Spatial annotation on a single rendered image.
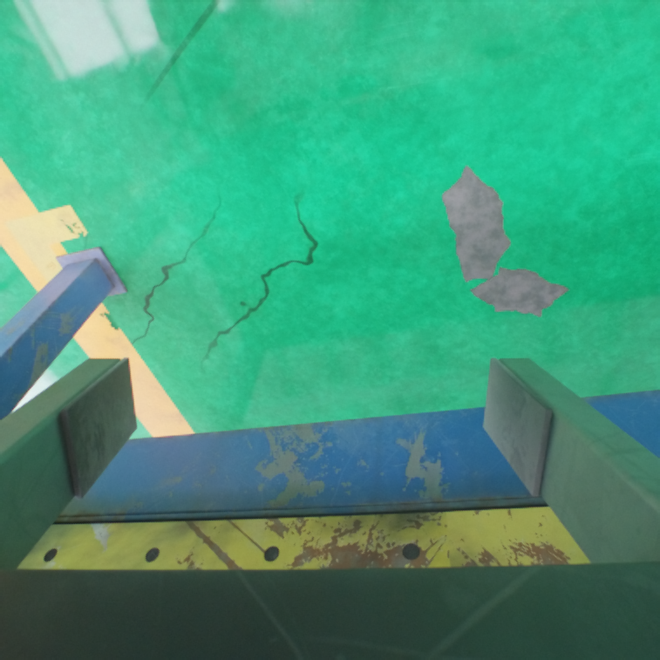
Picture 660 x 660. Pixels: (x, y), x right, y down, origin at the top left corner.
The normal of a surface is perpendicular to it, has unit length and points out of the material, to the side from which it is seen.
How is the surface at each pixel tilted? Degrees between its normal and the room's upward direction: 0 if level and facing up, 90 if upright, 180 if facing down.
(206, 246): 0
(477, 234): 0
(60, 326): 90
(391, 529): 90
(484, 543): 90
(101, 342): 0
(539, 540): 90
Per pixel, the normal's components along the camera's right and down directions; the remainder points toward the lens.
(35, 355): 0.96, -0.14
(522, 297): -0.11, 0.63
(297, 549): -0.26, -0.77
